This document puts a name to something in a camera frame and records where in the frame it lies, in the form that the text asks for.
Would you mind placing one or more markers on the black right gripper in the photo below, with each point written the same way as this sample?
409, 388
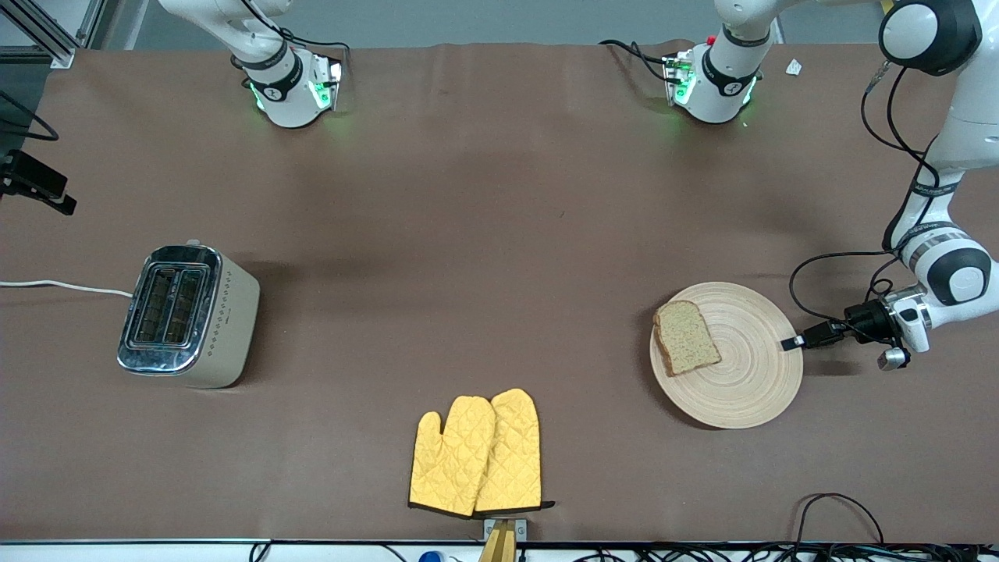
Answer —
31, 179

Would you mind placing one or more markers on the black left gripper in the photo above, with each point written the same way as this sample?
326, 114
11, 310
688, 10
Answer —
863, 318

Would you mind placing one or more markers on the round wooden plate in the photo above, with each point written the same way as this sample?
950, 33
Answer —
749, 375

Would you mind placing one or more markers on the brown toast slice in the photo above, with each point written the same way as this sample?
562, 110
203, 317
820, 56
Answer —
687, 339

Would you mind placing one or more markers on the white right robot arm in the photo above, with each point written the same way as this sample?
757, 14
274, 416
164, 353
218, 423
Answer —
289, 90

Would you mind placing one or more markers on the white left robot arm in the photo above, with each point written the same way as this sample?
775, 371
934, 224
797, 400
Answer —
968, 101

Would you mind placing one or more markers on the beige chrome toaster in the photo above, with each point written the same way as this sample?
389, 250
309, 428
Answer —
215, 328

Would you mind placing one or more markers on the small white paper scrap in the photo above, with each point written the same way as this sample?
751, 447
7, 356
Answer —
794, 67

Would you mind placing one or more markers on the green lit connector board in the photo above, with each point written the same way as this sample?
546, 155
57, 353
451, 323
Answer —
332, 82
677, 78

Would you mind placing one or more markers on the brown table cover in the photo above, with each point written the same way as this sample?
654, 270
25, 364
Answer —
546, 195

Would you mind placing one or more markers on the yellow quilted oven mitt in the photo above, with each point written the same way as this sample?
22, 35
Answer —
515, 453
453, 460

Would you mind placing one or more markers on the blue round cap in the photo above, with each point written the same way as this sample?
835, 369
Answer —
431, 557

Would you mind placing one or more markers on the aluminium frame profile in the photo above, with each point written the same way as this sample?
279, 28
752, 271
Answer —
55, 39

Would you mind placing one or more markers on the small metal bracket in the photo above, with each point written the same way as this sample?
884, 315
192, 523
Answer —
520, 529

